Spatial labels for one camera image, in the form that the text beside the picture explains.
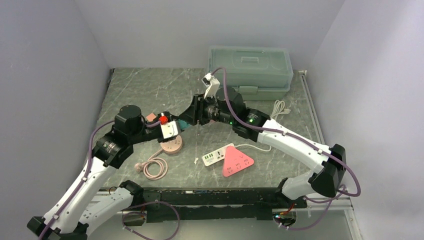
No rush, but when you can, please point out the pink cable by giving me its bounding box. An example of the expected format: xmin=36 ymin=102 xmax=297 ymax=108
xmin=134 ymin=149 xmax=169 ymax=181

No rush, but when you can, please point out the pink triangular socket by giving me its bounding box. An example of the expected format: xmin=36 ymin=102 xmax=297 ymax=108
xmin=222 ymin=146 xmax=255 ymax=178

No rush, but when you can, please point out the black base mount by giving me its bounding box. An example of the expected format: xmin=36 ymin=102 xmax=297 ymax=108
xmin=124 ymin=187 xmax=307 ymax=223

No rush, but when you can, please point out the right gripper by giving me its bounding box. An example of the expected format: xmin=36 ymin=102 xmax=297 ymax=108
xmin=178 ymin=92 xmax=235 ymax=126

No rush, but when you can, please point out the teal charger cube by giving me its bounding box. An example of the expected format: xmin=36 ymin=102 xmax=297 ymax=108
xmin=177 ymin=119 xmax=191 ymax=132

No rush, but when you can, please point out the orange charger cube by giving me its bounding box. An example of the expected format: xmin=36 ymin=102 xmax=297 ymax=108
xmin=145 ymin=113 xmax=157 ymax=122

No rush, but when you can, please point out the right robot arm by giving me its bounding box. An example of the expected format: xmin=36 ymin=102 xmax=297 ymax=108
xmin=178 ymin=89 xmax=346 ymax=208

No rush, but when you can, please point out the white power strip cable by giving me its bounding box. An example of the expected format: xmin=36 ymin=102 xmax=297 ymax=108
xmin=234 ymin=99 xmax=292 ymax=153

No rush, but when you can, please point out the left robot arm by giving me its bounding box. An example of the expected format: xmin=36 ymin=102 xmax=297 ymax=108
xmin=27 ymin=105 xmax=180 ymax=240

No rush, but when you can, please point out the white power strip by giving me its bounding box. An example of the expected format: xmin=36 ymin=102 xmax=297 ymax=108
xmin=201 ymin=143 xmax=235 ymax=167

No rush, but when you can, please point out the round pink socket hub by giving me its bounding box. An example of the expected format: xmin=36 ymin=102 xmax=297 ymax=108
xmin=160 ymin=135 xmax=183 ymax=155

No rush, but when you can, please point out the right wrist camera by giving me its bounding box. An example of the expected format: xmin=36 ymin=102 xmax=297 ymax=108
xmin=201 ymin=73 xmax=220 ymax=99

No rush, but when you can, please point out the green plastic storage box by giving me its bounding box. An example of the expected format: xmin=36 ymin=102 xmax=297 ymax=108
xmin=207 ymin=45 xmax=294 ymax=101

